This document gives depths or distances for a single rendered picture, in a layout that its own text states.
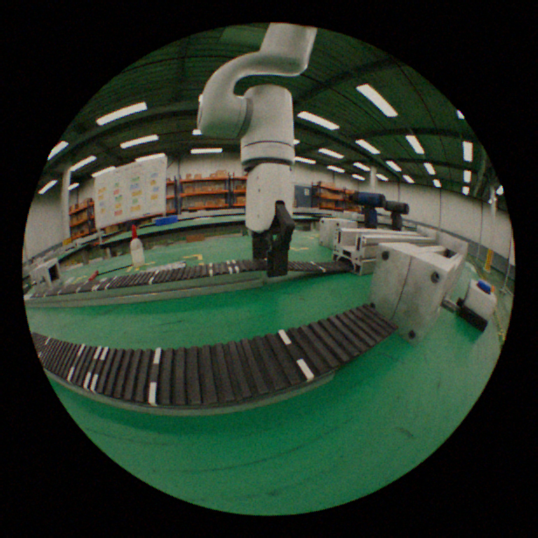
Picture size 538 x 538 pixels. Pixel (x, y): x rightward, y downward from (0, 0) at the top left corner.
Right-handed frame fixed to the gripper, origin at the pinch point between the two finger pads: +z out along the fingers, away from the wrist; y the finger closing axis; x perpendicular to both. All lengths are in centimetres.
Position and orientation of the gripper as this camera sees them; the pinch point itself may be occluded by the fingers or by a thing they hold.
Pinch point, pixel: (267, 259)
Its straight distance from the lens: 28.8
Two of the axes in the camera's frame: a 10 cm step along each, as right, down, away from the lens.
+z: 0.0, 9.3, 3.6
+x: 9.4, -1.2, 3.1
